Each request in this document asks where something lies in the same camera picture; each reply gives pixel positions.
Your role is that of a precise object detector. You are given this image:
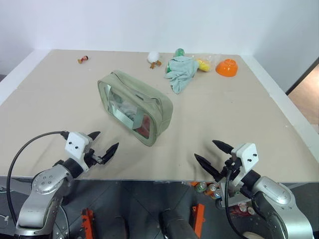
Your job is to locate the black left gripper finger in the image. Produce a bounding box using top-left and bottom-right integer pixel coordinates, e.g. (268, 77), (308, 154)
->
(101, 142), (120, 165)
(87, 131), (101, 144)

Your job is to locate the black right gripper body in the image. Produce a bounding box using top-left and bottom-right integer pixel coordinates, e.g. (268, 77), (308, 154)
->
(216, 152), (243, 184)

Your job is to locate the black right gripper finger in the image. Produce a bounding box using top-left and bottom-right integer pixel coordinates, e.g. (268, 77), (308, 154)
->
(194, 153), (226, 180)
(212, 139), (234, 156)

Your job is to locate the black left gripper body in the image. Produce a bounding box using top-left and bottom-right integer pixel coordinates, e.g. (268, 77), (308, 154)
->
(84, 140), (105, 170)

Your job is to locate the green zippered pouch bag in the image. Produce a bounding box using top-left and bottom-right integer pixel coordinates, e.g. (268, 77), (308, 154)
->
(97, 70), (173, 147)

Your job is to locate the box of drink bottles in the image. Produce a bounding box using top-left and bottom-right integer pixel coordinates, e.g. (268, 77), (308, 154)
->
(190, 181), (256, 216)

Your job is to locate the orange black clamp tool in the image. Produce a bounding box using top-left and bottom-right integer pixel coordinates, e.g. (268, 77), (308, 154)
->
(190, 203), (206, 239)
(80, 208), (96, 239)

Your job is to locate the dark rounded robot leg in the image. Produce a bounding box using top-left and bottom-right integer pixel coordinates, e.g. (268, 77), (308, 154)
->
(159, 208), (197, 239)

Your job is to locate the orange plastic bowl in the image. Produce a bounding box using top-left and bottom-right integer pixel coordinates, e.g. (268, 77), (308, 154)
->
(215, 58), (238, 78)

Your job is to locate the yellow plush toy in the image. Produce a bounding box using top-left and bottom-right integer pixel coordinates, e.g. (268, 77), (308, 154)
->
(195, 58), (212, 73)

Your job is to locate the light blue crumpled cloth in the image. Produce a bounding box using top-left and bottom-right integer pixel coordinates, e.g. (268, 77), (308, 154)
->
(163, 56), (200, 95)

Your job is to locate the white egg-shaped toy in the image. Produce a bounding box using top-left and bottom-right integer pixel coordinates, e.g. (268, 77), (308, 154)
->
(147, 51), (160, 63)

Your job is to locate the green plastic bottle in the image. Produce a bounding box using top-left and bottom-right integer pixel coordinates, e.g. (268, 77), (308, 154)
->
(166, 48), (185, 73)

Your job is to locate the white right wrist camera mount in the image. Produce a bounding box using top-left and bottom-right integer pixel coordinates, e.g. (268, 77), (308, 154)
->
(230, 142), (258, 187)

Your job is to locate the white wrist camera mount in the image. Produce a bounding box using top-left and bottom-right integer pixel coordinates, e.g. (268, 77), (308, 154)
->
(64, 131), (93, 172)
(230, 142), (258, 187)

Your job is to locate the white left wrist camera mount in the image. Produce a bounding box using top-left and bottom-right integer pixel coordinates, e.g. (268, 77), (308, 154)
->
(64, 131), (93, 172)

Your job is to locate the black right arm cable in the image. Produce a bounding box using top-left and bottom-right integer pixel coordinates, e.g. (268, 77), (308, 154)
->
(224, 164), (250, 239)

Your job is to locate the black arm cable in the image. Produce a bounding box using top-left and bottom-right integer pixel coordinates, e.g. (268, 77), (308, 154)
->
(6, 130), (69, 226)
(224, 164), (250, 239)

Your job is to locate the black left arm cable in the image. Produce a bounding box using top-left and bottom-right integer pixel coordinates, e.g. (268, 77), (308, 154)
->
(6, 130), (69, 226)

